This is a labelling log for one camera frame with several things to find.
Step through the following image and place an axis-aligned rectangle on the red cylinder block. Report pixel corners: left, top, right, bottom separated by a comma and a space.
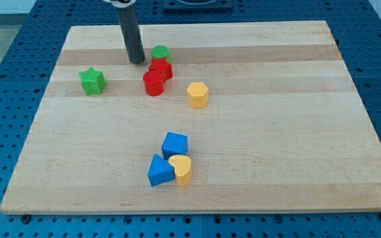
143, 70, 164, 97

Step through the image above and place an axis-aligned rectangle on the green circle block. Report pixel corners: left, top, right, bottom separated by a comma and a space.
151, 45, 171, 62

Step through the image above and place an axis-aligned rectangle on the blue triangle block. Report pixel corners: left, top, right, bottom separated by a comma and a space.
148, 154, 175, 186

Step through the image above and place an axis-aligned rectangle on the yellow heart block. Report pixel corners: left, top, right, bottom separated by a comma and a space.
168, 155, 192, 186

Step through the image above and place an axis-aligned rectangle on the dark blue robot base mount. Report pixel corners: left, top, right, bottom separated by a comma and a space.
163, 0, 233, 13

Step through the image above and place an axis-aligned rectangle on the yellow hexagon block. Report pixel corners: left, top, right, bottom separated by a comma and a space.
187, 82, 209, 108

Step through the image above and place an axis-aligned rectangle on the light wooden board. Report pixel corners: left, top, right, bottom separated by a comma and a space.
0, 20, 381, 216

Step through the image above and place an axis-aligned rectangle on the green star block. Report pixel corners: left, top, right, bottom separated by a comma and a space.
78, 67, 106, 95

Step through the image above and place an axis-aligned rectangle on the blue cube block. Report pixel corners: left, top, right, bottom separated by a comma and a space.
161, 132, 188, 160

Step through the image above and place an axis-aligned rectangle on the red star block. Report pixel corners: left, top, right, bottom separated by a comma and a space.
148, 57, 173, 83

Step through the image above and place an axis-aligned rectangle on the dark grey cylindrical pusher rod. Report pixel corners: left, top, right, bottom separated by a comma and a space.
117, 2, 145, 64

